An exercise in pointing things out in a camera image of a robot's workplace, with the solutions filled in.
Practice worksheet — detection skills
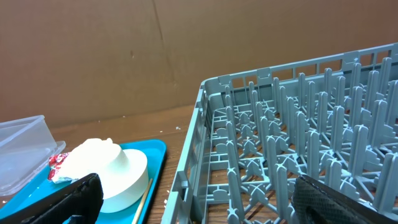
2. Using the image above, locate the white napkin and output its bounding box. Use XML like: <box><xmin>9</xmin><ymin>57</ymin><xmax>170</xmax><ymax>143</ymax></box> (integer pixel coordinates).
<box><xmin>59</xmin><ymin>138</ymin><xmax>113</xmax><ymax>181</ymax></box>

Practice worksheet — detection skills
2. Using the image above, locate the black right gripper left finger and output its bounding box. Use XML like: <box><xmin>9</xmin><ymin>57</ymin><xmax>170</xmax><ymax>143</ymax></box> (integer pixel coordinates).
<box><xmin>1</xmin><ymin>173</ymin><xmax>104</xmax><ymax>224</ymax></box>

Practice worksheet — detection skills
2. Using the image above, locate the teal plastic tray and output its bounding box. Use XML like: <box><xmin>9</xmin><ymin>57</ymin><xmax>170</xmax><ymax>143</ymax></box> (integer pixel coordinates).
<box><xmin>1</xmin><ymin>140</ymin><xmax>166</xmax><ymax>224</ymax></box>

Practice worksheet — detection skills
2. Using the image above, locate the red snack wrapper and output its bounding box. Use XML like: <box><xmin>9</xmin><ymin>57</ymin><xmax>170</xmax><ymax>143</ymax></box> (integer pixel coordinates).
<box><xmin>47</xmin><ymin>152</ymin><xmax>71</xmax><ymax>184</ymax></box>

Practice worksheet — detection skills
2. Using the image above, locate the wooden chopstick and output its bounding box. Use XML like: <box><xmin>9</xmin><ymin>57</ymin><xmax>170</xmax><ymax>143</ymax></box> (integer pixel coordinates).
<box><xmin>132</xmin><ymin>179</ymin><xmax>153</xmax><ymax>224</ymax></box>

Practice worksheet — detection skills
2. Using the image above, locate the white cup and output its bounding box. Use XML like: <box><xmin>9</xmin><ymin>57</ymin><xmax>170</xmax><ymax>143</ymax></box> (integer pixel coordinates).
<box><xmin>90</xmin><ymin>143</ymin><xmax>131</xmax><ymax>186</ymax></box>

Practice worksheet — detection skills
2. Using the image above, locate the grey dishwasher rack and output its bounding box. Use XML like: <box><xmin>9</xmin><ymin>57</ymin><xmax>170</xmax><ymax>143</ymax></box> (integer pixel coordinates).
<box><xmin>162</xmin><ymin>44</ymin><xmax>397</xmax><ymax>223</ymax></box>

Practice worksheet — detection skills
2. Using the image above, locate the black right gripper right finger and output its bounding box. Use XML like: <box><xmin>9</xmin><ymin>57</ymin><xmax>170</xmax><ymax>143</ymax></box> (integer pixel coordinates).
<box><xmin>292</xmin><ymin>175</ymin><xmax>397</xmax><ymax>224</ymax></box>

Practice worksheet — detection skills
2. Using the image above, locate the clear plastic bin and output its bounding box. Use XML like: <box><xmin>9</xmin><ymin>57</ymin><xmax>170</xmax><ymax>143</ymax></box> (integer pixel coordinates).
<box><xmin>1</xmin><ymin>115</ymin><xmax>66</xmax><ymax>197</ymax></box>

